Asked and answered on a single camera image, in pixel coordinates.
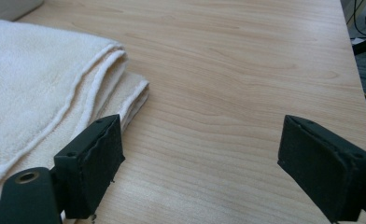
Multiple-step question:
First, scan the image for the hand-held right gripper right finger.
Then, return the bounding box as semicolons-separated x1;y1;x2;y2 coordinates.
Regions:
276;114;366;224

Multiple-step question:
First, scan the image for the cream towel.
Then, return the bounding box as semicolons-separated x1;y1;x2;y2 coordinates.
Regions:
0;19;150;207

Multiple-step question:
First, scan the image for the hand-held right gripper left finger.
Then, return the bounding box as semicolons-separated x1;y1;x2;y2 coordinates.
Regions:
53;114;126;220

